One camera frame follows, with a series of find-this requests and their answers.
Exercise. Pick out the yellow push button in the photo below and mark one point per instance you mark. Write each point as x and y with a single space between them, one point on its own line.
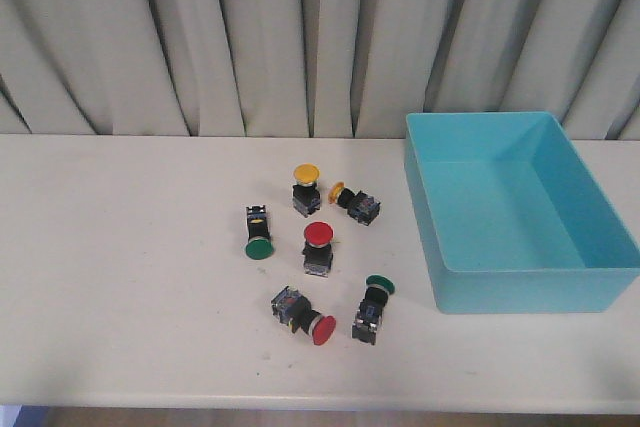
305 194
360 206

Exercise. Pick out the red push button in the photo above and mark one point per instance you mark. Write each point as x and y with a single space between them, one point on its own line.
294 310
318 252

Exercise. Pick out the light blue plastic box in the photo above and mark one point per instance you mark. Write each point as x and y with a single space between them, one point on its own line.
510 218

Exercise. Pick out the lying yellow push button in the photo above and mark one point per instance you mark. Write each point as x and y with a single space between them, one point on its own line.
360 206

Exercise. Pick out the left green push button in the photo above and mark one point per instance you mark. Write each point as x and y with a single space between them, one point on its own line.
259 244

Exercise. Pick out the green push button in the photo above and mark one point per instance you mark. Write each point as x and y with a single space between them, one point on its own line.
259 244
369 314

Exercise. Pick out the right green push button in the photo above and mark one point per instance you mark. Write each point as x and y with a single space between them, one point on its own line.
369 314

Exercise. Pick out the lying red push button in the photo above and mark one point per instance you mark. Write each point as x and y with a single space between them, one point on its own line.
294 310

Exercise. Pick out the white pleated curtain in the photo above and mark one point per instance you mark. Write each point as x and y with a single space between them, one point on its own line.
314 68

